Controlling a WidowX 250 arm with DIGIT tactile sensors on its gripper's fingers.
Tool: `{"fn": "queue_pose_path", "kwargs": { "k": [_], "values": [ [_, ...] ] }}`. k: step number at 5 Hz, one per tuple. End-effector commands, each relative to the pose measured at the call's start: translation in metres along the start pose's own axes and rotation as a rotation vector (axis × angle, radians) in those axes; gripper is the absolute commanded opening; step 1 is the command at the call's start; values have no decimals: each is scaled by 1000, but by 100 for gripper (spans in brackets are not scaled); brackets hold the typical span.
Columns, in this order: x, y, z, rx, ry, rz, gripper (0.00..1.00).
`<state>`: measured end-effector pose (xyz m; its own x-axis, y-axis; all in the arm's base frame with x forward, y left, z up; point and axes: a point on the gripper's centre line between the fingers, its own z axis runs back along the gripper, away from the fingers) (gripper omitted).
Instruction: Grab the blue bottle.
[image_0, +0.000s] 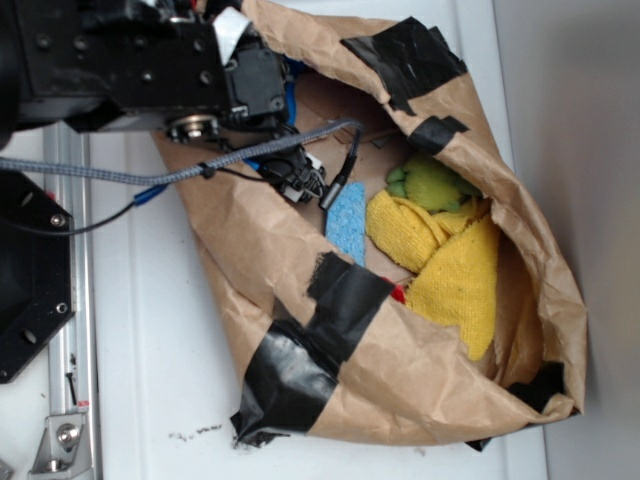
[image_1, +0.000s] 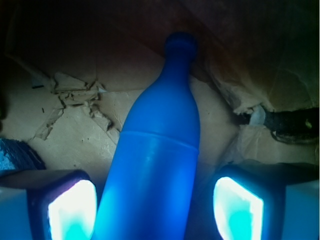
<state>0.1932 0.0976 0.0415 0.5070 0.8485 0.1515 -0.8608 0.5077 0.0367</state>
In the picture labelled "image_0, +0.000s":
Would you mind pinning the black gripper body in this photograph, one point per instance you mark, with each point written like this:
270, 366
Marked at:
258, 113

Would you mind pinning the blue plastic bottle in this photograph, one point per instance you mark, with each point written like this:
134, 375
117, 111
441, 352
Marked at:
294, 68

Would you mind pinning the brown paper bag with tape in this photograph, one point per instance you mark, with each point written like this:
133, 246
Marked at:
320, 347

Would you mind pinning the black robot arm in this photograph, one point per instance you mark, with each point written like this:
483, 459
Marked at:
197, 72

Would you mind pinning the light blue sponge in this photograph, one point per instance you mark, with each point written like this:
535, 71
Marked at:
345, 222

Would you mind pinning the green plush toy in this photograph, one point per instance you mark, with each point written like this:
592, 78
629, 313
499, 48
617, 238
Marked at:
430, 184

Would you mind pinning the red crumpled fabric flower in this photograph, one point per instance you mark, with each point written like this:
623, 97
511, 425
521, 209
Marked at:
398, 293

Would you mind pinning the yellow microfiber cloth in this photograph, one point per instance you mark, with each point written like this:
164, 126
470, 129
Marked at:
454, 257

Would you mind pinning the white tray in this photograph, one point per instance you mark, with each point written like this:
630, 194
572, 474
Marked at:
168, 387

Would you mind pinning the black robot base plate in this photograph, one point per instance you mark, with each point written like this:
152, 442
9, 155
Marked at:
36, 274

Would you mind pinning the aluminium extrusion rail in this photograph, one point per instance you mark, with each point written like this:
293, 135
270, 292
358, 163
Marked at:
73, 380

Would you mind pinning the metal corner bracket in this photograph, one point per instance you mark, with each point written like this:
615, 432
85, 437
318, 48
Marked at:
64, 451

